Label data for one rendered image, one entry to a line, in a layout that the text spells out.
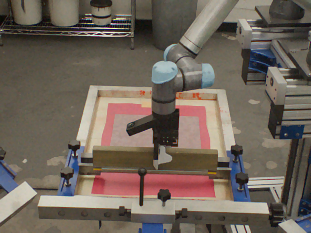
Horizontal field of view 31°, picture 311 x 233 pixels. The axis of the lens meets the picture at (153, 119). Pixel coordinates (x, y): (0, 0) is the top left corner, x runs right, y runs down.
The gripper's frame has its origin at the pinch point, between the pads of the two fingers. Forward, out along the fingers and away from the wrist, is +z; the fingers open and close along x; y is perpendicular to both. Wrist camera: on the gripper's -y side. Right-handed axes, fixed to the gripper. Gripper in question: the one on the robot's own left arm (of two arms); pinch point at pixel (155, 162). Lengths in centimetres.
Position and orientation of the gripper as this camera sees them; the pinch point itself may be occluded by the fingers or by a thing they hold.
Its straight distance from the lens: 186.3
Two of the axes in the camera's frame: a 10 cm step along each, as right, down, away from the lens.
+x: 0.2, -5.2, 8.6
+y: 10.0, 0.3, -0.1
